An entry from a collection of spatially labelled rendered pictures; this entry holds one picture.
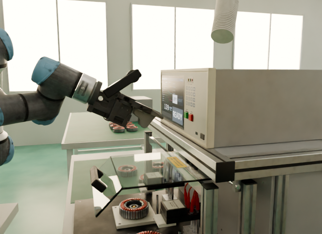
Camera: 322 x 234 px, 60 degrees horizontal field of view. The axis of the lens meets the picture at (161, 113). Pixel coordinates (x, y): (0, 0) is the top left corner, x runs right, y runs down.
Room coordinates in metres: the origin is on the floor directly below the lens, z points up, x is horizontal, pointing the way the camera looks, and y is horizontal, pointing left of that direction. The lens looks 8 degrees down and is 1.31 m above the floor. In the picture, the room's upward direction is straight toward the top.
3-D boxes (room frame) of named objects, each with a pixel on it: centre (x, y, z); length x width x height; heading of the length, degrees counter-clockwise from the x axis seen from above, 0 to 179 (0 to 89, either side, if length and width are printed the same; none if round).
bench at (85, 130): (3.22, 0.52, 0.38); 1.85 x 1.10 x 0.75; 16
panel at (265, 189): (0.95, -0.18, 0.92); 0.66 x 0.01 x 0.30; 16
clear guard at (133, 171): (0.71, 0.01, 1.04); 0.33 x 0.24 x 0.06; 106
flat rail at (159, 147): (0.91, -0.03, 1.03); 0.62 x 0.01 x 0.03; 16
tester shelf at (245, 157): (0.97, -0.24, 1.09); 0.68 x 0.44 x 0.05; 16
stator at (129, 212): (1.00, 0.10, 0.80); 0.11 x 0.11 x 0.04
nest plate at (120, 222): (1.00, 0.10, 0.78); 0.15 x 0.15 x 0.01; 16
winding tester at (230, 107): (0.95, -0.24, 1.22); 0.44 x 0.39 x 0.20; 16
